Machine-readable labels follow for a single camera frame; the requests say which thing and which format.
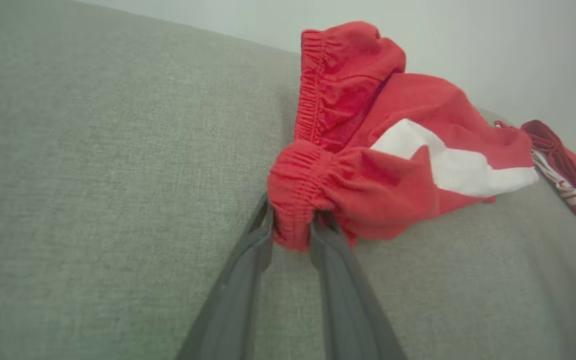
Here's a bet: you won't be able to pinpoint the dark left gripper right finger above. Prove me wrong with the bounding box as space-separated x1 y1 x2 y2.
309 212 408 360

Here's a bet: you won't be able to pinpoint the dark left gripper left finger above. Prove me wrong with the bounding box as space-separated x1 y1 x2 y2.
175 192 275 360

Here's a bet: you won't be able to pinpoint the red shorts with white panel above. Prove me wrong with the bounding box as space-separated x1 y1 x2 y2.
267 21 540 252

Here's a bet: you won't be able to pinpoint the grey fabric sofa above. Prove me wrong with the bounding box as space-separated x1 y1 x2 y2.
0 0 576 360

